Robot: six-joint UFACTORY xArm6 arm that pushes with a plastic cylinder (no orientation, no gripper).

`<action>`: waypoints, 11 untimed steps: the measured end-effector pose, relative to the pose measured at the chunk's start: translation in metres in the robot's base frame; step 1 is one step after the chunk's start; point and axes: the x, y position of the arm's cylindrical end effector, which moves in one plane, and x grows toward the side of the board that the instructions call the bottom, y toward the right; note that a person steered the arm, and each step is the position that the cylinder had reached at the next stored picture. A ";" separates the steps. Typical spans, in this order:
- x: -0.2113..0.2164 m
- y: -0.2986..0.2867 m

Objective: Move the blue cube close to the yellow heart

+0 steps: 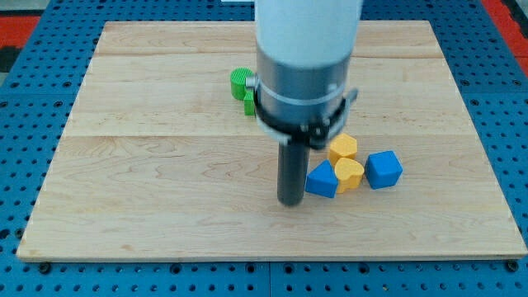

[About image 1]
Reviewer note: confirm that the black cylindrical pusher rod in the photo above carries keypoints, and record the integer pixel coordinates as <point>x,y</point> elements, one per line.
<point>293,162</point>

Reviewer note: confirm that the blue cube block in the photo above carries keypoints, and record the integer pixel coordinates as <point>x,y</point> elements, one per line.
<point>383,169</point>

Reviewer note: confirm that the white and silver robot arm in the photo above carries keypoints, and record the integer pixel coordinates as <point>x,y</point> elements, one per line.
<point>303,52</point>

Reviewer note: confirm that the yellow hexagon block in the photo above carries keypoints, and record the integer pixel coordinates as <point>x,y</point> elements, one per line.
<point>342,146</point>

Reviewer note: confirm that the green cylinder block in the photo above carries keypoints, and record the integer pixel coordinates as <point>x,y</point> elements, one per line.
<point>238,82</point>

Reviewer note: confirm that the yellow heart block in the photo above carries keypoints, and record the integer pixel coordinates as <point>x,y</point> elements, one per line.
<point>349,174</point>

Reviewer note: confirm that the green block behind arm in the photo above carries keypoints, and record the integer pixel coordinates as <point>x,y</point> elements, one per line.
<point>248,104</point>

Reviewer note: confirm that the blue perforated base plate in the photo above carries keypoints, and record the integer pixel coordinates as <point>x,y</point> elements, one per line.
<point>40,89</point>

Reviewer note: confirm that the wooden board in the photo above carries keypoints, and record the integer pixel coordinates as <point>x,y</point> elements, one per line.
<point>158,163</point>

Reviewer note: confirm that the black clamp ring bracket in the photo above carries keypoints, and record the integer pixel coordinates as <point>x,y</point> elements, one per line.
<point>311,123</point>

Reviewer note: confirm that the blue triangle block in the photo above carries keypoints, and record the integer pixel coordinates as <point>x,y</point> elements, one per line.
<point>322,180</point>

